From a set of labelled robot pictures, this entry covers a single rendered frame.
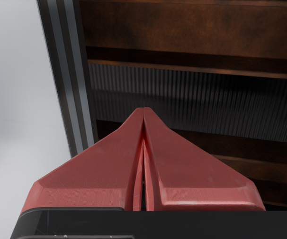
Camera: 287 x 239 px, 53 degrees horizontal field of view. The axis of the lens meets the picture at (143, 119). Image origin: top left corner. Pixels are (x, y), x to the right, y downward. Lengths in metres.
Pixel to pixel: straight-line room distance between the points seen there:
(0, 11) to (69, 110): 0.09
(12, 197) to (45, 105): 0.15
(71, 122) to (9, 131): 0.06
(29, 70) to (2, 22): 0.04
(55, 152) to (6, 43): 0.11
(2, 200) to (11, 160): 0.08
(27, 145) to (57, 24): 0.13
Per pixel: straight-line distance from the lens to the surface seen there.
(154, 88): 0.56
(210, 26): 0.37
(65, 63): 0.25
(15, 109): 0.28
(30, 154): 0.31
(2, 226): 0.45
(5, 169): 0.35
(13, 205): 0.39
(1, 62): 0.26
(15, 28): 0.24
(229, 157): 0.41
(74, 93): 0.26
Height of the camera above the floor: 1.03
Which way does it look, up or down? 53 degrees down
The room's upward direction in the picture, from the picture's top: 157 degrees counter-clockwise
